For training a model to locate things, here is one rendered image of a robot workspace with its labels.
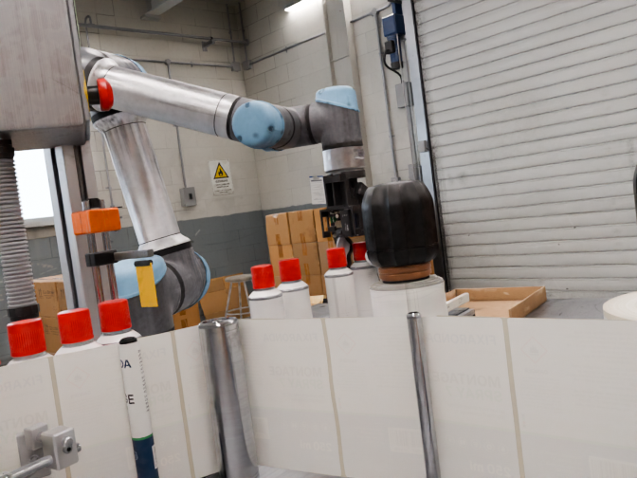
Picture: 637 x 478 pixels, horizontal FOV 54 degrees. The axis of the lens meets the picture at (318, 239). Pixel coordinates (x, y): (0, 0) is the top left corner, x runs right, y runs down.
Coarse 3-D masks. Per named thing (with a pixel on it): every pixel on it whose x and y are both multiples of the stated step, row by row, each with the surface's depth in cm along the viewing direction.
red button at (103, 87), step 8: (104, 80) 73; (88, 88) 72; (96, 88) 73; (104, 88) 72; (88, 96) 72; (96, 96) 73; (104, 96) 72; (112, 96) 73; (96, 104) 74; (104, 104) 73; (112, 104) 74
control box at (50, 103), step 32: (0, 0) 67; (32, 0) 68; (64, 0) 69; (0, 32) 67; (32, 32) 68; (64, 32) 69; (0, 64) 67; (32, 64) 68; (64, 64) 69; (0, 96) 67; (32, 96) 68; (64, 96) 69; (0, 128) 67; (32, 128) 68; (64, 128) 70
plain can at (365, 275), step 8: (360, 248) 116; (360, 256) 116; (360, 264) 116; (368, 264) 116; (360, 272) 116; (368, 272) 115; (376, 272) 117; (360, 280) 116; (368, 280) 116; (376, 280) 116; (360, 288) 116; (368, 288) 116; (360, 296) 116; (368, 296) 116; (360, 304) 116; (368, 304) 116; (360, 312) 116; (368, 312) 116
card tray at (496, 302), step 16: (464, 288) 181; (480, 288) 179; (496, 288) 176; (512, 288) 173; (528, 288) 171; (544, 288) 168; (464, 304) 176; (480, 304) 173; (496, 304) 170; (512, 304) 167; (528, 304) 155
